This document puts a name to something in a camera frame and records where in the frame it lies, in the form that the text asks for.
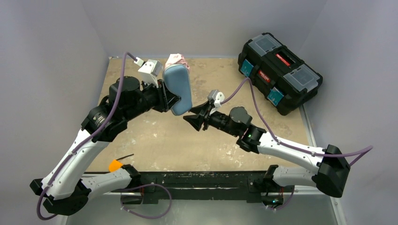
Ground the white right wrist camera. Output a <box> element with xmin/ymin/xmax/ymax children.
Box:
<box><xmin>207</xmin><ymin>89</ymin><xmax>225</xmax><ymax>115</ymax></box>

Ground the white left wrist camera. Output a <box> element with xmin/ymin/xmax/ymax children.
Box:
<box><xmin>135</xmin><ymin>57</ymin><xmax>163</xmax><ymax>88</ymax></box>

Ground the light blue glasses case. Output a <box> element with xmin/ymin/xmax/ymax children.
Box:
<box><xmin>163</xmin><ymin>64</ymin><xmax>192</xmax><ymax>116</ymax></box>

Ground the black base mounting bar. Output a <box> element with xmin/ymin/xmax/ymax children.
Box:
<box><xmin>121</xmin><ymin>171</ymin><xmax>294</xmax><ymax>205</ymax></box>

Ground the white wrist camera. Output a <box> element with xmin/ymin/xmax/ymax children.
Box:
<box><xmin>135</xmin><ymin>57</ymin><xmax>163</xmax><ymax>88</ymax></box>
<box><xmin>207</xmin><ymin>89</ymin><xmax>225</xmax><ymax>115</ymax></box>

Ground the pink and black folding umbrella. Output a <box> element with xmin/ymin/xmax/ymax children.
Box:
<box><xmin>165</xmin><ymin>53</ymin><xmax>190</xmax><ymax>71</ymax></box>

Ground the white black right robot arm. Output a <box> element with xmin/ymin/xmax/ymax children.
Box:
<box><xmin>183</xmin><ymin>102</ymin><xmax>351</xmax><ymax>198</ymax></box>

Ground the aluminium rail frame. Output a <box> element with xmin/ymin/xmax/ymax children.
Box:
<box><xmin>57</xmin><ymin>171</ymin><xmax>346</xmax><ymax>225</ymax></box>

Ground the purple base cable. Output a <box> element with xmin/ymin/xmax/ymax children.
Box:
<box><xmin>119</xmin><ymin>181</ymin><xmax>173</xmax><ymax>220</ymax></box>

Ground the orange and black tool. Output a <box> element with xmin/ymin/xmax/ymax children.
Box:
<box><xmin>108</xmin><ymin>153</ymin><xmax>134</xmax><ymax>172</ymax></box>

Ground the black toolbox with clear lids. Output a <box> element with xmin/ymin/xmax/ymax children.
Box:
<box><xmin>237</xmin><ymin>33</ymin><xmax>323</xmax><ymax>116</ymax></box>

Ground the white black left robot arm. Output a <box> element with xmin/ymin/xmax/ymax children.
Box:
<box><xmin>30</xmin><ymin>75</ymin><xmax>192</xmax><ymax>220</ymax></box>

